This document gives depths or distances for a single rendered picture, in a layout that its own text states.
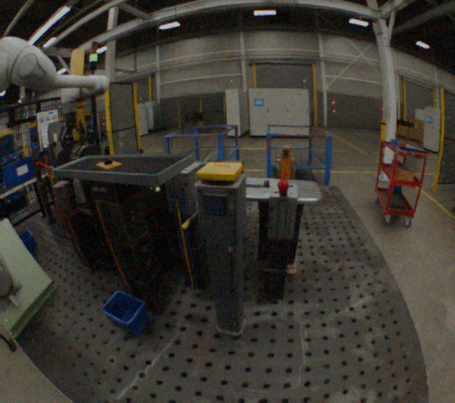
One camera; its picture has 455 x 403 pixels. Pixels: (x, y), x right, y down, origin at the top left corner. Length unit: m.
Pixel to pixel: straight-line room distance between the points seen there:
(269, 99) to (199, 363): 8.38
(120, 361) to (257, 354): 0.37
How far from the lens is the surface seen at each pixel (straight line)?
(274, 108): 8.50
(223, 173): 0.31
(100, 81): 1.18
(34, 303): 0.92
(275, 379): 0.58
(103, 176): 0.41
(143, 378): 0.61
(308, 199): 0.62
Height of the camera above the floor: 1.25
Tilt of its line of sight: 18 degrees down
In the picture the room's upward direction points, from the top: 3 degrees counter-clockwise
